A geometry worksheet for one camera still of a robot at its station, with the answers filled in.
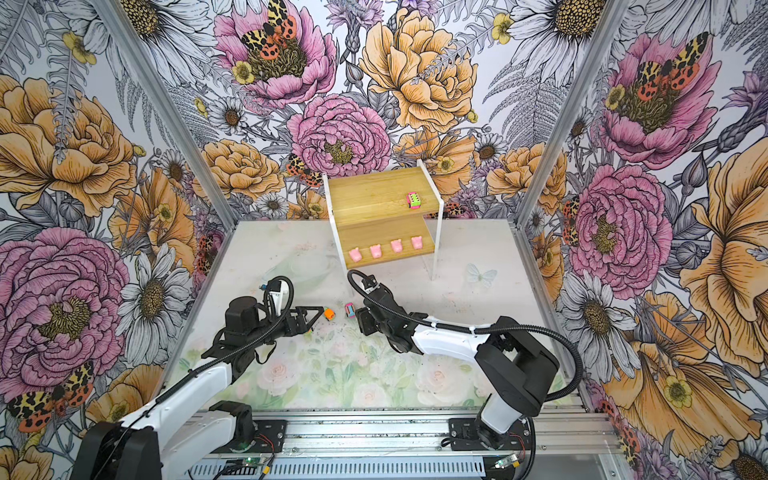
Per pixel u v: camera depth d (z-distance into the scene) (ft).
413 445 2.40
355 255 2.92
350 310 3.08
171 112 2.93
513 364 1.49
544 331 1.42
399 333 2.10
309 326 2.44
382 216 2.60
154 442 1.38
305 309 2.60
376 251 2.95
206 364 1.85
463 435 2.44
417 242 3.01
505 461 2.35
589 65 2.62
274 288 2.47
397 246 3.00
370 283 2.47
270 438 2.40
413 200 2.54
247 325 2.18
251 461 2.34
